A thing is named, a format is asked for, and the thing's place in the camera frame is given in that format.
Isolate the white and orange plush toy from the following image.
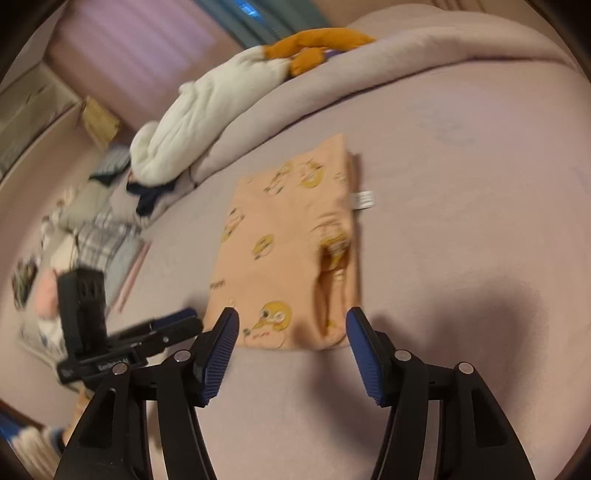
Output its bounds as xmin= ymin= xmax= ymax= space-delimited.
xmin=129 ymin=28 xmax=378 ymax=186

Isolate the lilac duvet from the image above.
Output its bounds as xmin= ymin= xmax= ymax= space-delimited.
xmin=124 ymin=10 xmax=578 ymax=227

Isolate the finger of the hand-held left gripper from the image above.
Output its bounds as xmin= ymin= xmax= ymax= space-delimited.
xmin=108 ymin=308 xmax=205 ymax=360

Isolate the pink curtain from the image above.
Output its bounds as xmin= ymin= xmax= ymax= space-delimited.
xmin=45 ymin=0 xmax=242 ymax=121

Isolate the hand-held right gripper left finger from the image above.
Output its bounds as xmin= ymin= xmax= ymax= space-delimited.
xmin=54 ymin=307 xmax=241 ymax=480

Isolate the peach printed small garment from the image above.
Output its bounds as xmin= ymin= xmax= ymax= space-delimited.
xmin=202 ymin=133 xmax=377 ymax=353

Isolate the plaid cloth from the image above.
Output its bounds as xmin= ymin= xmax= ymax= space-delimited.
xmin=73 ymin=207 xmax=145 ymax=278

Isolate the pink edged mat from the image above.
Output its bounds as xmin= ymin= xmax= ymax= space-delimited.
xmin=110 ymin=239 xmax=154 ymax=311

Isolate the yellow cardboard box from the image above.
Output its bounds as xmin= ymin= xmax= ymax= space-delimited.
xmin=80 ymin=96 xmax=123 ymax=149

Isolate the lilac bed sheet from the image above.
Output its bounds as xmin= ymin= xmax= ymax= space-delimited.
xmin=0 ymin=60 xmax=591 ymax=480

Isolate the navy blue cloth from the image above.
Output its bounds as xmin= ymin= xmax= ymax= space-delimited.
xmin=126 ymin=177 xmax=179 ymax=219

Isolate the dark striped cloth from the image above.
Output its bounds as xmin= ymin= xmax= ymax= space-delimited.
xmin=89 ymin=147 xmax=133 ymax=186

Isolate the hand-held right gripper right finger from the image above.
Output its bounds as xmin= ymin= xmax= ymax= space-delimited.
xmin=346 ymin=306 xmax=537 ymax=480

